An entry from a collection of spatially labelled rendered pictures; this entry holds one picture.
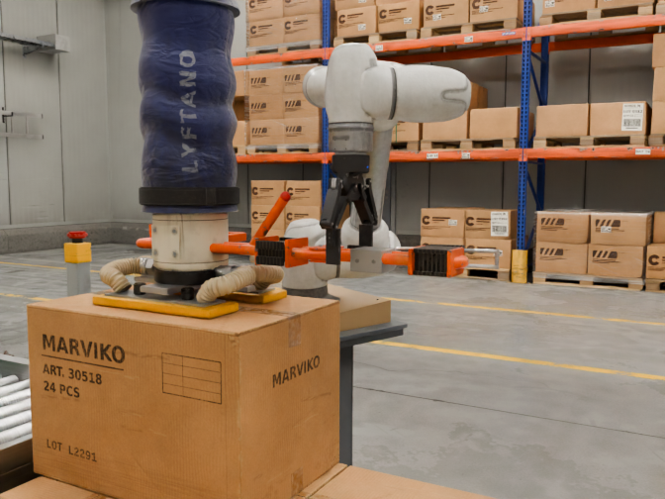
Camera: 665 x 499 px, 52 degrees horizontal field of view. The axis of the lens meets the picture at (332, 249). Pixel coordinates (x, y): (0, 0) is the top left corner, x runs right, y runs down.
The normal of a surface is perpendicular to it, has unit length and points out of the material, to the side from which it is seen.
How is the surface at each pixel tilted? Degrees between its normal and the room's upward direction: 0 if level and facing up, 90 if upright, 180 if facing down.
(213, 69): 78
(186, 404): 90
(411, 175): 90
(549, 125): 91
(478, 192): 90
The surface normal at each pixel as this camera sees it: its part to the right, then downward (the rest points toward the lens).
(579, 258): -0.48, 0.09
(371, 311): 0.66, 0.07
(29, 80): 0.87, 0.05
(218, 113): 0.69, -0.25
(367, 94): 0.23, 0.18
